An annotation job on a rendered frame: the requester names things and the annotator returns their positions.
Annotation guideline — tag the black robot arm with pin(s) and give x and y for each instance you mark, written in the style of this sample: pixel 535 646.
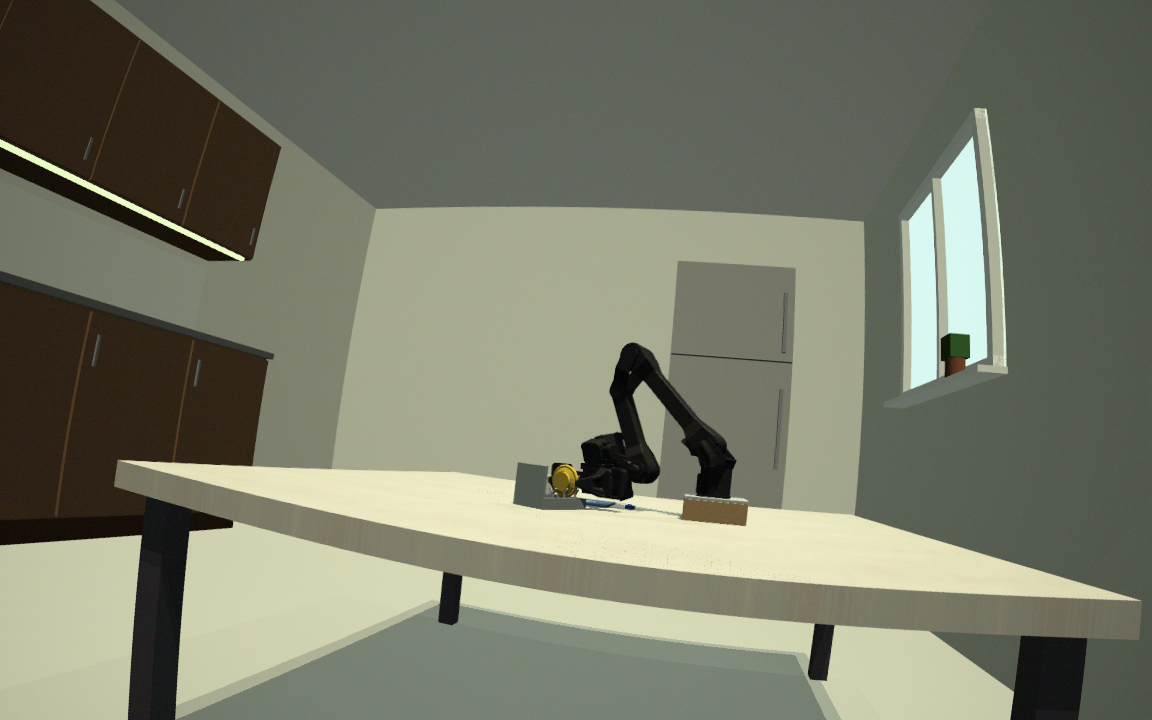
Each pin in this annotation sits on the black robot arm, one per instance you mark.
pixel 608 451

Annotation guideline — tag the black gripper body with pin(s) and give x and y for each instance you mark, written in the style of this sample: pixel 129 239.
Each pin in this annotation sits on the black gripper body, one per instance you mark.
pixel 619 483

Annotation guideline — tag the grey dish rack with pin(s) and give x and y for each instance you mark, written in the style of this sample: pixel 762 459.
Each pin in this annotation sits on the grey dish rack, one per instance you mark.
pixel 530 488

